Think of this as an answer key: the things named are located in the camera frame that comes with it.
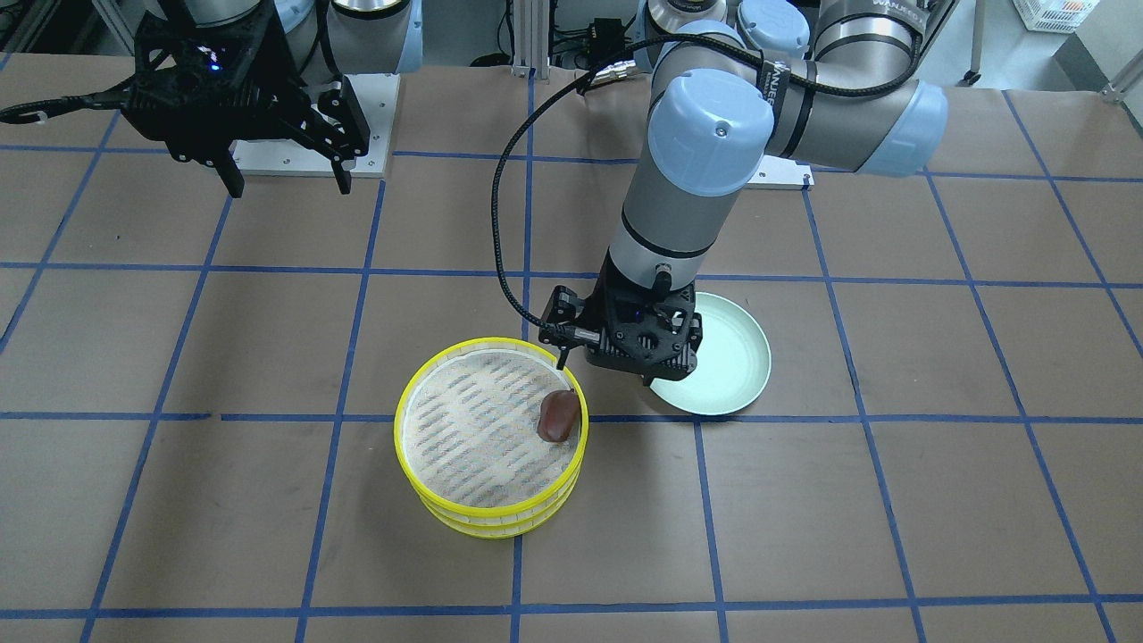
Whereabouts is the aluminium frame post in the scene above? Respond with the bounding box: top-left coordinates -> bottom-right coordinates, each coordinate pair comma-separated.
510,0 -> 552,82

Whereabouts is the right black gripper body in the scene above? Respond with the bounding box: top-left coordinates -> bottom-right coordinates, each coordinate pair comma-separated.
120,1 -> 369,166

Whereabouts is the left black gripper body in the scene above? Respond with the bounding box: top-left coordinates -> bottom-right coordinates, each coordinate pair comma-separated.
539,259 -> 703,383

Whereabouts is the yellow steamer layer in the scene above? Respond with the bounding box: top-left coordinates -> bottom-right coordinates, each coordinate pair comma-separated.
395,337 -> 588,516
411,472 -> 580,539

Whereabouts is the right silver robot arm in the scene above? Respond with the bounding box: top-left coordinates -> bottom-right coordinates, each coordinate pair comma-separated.
120,1 -> 423,198

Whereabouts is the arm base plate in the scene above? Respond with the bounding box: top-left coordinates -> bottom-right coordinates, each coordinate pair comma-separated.
752,155 -> 815,188
230,73 -> 401,178

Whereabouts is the black electronics box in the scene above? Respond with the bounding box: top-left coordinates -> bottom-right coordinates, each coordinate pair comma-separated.
585,17 -> 629,65

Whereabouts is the brown steamed bun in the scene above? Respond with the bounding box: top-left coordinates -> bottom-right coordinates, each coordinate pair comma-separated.
538,389 -> 582,443

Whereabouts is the light green plate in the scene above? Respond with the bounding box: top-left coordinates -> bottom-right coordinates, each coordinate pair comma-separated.
650,292 -> 772,416

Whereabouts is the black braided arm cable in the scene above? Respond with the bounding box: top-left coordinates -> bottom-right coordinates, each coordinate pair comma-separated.
493,27 -> 934,345

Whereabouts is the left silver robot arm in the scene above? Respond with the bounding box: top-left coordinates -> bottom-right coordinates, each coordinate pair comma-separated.
538,1 -> 948,383

